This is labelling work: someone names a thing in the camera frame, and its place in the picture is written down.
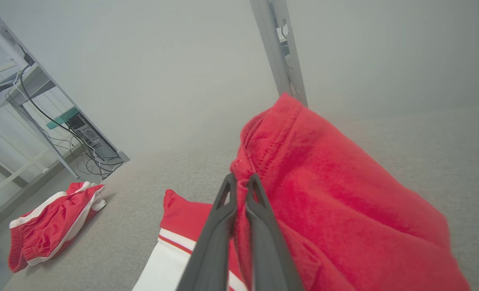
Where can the white metal desk frame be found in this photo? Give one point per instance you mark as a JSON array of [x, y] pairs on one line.
[[33, 83]]

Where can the red basketball jersey white sleeves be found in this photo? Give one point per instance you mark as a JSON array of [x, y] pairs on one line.
[[344, 202]]

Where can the red shorts with white stripe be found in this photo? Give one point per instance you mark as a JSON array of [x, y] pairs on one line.
[[49, 230]]

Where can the grey aluminium post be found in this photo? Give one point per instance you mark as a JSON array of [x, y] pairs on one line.
[[271, 52]]

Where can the grey desk with legs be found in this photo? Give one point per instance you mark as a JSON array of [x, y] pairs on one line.
[[41, 109]]

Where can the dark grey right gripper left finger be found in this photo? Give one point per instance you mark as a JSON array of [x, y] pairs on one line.
[[211, 246]]

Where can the green flat board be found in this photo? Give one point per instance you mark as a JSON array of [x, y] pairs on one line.
[[61, 118]]

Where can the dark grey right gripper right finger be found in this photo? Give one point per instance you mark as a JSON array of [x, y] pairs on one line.
[[267, 250]]

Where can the grey computer tower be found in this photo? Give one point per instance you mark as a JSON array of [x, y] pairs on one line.
[[91, 137]]

